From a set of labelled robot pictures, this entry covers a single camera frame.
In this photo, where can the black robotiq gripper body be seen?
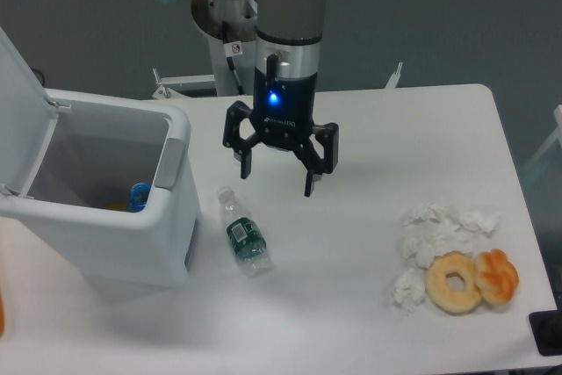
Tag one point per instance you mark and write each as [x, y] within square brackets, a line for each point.
[282, 114]

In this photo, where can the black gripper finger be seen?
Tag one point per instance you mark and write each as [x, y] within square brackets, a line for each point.
[242, 148]
[318, 149]

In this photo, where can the clear bottle with green label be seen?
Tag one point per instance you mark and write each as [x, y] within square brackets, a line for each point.
[245, 237]

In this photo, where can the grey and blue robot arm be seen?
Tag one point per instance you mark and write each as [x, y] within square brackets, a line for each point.
[288, 36]

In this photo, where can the blue bottle in bin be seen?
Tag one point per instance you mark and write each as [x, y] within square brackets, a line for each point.
[137, 197]

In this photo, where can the crumpled white tissue top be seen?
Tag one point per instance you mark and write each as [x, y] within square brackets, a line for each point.
[483, 220]

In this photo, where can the crumpled white tissue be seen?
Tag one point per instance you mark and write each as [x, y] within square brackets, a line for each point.
[424, 245]
[483, 220]
[409, 291]

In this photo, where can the white trash bin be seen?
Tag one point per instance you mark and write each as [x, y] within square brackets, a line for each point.
[99, 150]

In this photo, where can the crumpled white tissue middle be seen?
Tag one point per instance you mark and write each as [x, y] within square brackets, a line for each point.
[424, 245]

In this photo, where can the orange item in bin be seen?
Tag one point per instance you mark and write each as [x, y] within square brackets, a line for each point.
[116, 206]

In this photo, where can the crumpled white tissue bottom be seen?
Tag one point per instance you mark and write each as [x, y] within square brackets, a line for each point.
[409, 291]

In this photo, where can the white trash bin lid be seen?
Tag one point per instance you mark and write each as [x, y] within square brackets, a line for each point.
[28, 119]

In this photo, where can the orange glazed twisted bun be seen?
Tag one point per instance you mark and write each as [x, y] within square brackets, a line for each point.
[495, 276]

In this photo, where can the black device at table corner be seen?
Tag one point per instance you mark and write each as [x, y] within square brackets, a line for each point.
[546, 330]

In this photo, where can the orange object at left edge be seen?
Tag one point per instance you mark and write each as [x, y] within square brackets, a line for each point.
[2, 317]

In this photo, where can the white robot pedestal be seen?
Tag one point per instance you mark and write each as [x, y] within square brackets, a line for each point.
[226, 41]

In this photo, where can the plain ring doughnut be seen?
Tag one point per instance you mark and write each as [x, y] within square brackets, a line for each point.
[450, 284]

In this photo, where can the white frame at right edge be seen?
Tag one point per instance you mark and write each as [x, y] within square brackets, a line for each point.
[547, 153]

